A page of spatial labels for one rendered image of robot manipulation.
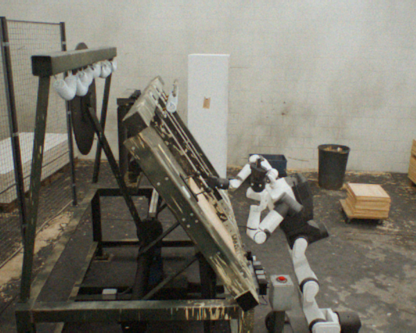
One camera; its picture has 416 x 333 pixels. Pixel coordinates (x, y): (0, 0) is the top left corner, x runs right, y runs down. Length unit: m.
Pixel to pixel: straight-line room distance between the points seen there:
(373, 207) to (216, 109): 2.58
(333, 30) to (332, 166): 2.36
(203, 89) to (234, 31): 1.67
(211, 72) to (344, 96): 2.67
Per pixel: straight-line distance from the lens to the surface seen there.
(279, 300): 2.72
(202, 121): 6.66
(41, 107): 2.37
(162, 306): 2.70
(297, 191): 2.89
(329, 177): 7.25
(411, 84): 8.42
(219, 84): 6.56
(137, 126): 2.27
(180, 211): 2.40
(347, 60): 8.09
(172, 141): 3.04
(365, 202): 5.97
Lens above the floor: 2.30
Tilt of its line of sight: 16 degrees down
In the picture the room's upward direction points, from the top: 1 degrees clockwise
